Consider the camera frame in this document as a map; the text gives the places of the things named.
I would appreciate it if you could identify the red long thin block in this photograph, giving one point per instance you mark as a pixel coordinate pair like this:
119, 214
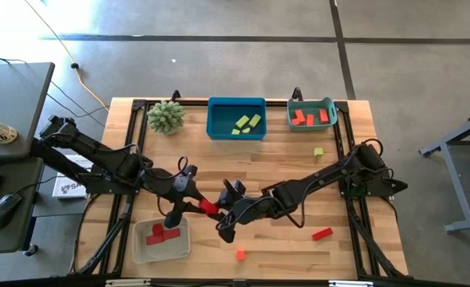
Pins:
322, 234

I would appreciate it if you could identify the grey plastic tray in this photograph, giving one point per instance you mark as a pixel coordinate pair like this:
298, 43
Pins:
155, 255

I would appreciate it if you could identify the red small cube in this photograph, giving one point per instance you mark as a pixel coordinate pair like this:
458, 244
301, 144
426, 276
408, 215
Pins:
157, 229

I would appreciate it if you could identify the white printed box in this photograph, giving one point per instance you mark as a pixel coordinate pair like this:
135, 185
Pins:
69, 187

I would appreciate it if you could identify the orange small cube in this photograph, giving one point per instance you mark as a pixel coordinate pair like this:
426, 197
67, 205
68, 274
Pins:
295, 122
240, 255

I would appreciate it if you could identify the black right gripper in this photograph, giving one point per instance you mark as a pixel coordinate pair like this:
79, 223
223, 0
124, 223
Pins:
242, 211

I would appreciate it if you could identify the black floor tape strip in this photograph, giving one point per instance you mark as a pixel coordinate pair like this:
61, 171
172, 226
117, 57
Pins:
218, 38
337, 24

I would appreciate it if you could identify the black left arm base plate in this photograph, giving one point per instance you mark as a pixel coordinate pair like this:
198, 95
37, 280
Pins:
107, 189

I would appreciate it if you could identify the black aluminium table frame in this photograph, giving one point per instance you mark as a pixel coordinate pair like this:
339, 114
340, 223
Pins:
139, 104

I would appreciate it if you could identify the black computer mouse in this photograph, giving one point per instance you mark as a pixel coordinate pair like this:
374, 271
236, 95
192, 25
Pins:
5, 209

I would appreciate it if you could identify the grey-blue metal table leg frame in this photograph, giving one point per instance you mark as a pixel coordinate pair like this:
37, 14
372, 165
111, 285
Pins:
458, 133

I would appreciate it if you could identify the teal plastic basket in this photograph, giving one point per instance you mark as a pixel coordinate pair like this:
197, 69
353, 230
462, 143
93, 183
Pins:
316, 128

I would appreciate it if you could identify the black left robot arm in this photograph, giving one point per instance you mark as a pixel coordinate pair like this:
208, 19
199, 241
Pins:
99, 153

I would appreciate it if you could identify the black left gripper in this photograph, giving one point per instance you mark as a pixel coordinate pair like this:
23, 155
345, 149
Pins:
180, 191

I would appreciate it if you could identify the blue plastic bin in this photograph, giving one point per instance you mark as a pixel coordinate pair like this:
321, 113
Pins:
222, 119

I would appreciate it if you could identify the dark grey desk shelf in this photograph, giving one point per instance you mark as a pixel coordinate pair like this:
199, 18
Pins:
3, 239

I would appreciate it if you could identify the orange rectangular block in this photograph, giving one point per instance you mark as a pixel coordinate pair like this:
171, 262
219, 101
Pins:
324, 115
310, 120
299, 115

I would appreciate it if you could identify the grey desk top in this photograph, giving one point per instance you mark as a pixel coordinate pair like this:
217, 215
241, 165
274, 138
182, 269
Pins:
15, 91

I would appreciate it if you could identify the green rectangular block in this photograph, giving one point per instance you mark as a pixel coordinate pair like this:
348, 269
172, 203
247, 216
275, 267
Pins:
254, 120
242, 122

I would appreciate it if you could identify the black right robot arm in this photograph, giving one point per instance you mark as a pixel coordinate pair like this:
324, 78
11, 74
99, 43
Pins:
322, 177

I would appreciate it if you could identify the black clamp hook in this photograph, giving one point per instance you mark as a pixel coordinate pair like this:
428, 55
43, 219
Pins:
297, 94
175, 95

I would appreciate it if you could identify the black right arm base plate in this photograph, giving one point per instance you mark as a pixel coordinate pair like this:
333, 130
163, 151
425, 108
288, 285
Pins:
374, 192

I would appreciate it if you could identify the green artificial potted plant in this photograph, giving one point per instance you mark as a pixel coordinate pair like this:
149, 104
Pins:
166, 117

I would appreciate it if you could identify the green small block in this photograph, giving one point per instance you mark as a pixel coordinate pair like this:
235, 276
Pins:
235, 131
318, 152
246, 130

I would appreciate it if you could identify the black desk caster wheel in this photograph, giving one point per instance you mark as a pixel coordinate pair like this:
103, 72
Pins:
31, 250

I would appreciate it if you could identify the silver metal bracket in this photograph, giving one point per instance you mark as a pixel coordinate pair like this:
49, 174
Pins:
127, 283
350, 284

